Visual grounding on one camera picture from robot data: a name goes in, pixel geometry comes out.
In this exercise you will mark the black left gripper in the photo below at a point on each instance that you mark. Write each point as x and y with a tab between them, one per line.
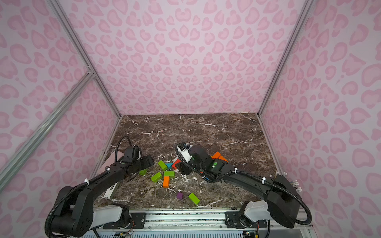
147	162

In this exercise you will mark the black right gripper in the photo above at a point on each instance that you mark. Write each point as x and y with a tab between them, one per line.
184	166

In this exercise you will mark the orange block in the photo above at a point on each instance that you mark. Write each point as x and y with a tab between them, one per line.
166	182
223	159
217	155

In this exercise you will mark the red block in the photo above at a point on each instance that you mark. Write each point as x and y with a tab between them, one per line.
174	165

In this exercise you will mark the teal triangle block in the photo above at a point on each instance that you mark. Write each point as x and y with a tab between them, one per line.
169	166

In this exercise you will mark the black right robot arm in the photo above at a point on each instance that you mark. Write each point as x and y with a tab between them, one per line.
283	203

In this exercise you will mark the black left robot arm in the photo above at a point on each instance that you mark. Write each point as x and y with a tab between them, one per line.
73	213

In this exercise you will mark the green block bottom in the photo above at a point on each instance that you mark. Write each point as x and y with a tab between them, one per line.
194	198

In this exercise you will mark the purple small block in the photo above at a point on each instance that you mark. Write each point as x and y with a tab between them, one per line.
180	196

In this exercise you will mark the bundle of coloured pencils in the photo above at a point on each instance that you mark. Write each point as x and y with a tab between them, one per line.
295	184

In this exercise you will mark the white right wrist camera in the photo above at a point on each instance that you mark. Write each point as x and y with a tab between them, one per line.
185	154

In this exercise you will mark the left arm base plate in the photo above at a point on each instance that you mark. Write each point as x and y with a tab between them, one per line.
136	221

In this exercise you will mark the aluminium front rail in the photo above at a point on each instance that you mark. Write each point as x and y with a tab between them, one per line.
194	223

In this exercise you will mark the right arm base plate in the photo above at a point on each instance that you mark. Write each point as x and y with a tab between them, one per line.
235	219

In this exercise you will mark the right corner frame post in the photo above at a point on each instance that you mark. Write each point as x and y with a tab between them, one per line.
300	23

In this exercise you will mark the corner frame post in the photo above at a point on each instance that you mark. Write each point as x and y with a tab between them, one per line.
64	21
300	23

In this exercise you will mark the left corner frame post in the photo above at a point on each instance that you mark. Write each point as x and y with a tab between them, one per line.
64	21

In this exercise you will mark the aluminium diagonal frame bar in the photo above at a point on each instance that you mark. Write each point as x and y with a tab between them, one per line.
26	149

